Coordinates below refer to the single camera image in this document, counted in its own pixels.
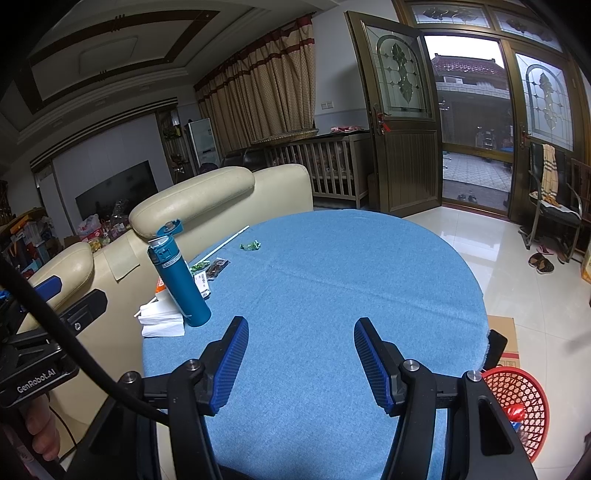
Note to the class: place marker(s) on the open wooden glass door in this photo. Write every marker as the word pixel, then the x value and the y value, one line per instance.
pixel 411 175

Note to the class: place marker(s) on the white label card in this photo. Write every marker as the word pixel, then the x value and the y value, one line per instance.
pixel 201 284

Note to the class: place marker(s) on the beige curtains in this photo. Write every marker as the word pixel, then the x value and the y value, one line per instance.
pixel 268 92

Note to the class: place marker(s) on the person's left hand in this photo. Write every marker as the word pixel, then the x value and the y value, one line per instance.
pixel 44 429

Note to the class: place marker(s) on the brown slipper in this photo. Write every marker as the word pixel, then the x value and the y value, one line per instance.
pixel 545 267
pixel 535 261

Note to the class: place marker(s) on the striped beige towel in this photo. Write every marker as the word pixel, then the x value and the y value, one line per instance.
pixel 548 170

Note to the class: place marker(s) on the white standing air conditioner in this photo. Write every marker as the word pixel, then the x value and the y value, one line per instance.
pixel 203 143

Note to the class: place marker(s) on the white straw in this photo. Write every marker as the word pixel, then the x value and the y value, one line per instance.
pixel 231 237

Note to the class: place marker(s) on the pink plastic bag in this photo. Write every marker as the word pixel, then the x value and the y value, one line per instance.
pixel 88 226

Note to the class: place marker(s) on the small green wrapper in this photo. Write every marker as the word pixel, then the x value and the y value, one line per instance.
pixel 198 266

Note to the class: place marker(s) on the red cloth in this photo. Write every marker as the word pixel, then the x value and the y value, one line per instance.
pixel 346 129

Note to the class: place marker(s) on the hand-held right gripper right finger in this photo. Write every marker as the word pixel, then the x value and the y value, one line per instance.
pixel 376 364

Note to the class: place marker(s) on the wooden display shelf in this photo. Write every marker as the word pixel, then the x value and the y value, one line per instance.
pixel 173 143

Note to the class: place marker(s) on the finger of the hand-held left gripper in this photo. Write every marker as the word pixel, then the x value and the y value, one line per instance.
pixel 87 307
pixel 48 286

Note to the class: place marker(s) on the dark wooden chair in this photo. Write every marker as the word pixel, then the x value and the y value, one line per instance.
pixel 582 184

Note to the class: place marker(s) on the cardboard box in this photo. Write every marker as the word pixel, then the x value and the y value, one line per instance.
pixel 503 325

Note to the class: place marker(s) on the orange packet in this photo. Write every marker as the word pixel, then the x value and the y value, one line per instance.
pixel 160 287

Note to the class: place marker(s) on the wooden crib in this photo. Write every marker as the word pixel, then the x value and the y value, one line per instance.
pixel 332 170

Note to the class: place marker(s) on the closed wooden glass door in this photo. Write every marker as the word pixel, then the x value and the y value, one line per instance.
pixel 519 184

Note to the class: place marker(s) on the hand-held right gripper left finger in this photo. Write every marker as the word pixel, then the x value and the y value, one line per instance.
pixel 226 364

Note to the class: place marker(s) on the black television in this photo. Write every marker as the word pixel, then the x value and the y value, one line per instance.
pixel 115 194

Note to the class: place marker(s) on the white napkin stack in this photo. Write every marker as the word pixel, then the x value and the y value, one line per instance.
pixel 161 323

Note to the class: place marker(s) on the black leather armchair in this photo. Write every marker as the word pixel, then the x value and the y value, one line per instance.
pixel 240 159

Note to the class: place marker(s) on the blue tablecloth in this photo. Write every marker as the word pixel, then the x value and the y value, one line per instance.
pixel 323 277

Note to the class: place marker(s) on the red plastic basket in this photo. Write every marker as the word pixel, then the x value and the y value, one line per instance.
pixel 531 392

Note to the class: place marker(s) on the cream leather sofa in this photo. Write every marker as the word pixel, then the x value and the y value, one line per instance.
pixel 207 194

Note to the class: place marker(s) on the pile of packaged goods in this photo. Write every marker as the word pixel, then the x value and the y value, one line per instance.
pixel 27 240

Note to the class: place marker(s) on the green candy wrapper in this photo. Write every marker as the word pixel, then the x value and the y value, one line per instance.
pixel 250 245

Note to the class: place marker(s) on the small black packet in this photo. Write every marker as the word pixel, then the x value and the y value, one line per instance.
pixel 217 268

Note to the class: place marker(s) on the black metal chair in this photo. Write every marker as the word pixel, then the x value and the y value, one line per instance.
pixel 561 212

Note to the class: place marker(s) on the teal water bottle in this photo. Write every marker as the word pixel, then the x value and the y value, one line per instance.
pixel 184 290

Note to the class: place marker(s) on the orange carton box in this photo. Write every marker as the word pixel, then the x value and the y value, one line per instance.
pixel 586 267

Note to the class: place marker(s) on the pair of dark shoes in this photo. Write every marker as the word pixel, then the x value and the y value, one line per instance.
pixel 467 198

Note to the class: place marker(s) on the stained glass transom window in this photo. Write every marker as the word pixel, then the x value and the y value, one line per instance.
pixel 452 11

